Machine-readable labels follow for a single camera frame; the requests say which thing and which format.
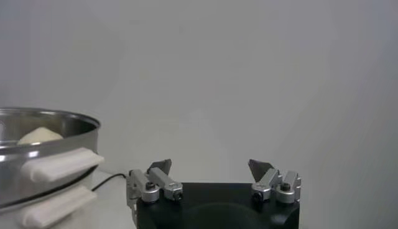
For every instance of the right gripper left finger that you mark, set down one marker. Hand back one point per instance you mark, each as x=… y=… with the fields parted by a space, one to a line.
x=164 y=182

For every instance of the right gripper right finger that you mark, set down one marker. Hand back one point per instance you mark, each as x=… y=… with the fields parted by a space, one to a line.
x=267 y=183

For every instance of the perforated steel steamer basket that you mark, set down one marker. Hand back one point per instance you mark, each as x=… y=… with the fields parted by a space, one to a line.
x=77 y=137

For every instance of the white steamed baozi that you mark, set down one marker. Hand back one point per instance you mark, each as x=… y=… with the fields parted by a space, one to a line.
x=40 y=135

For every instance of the white electric cooking pot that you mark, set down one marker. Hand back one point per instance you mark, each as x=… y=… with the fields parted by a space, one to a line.
x=56 y=205

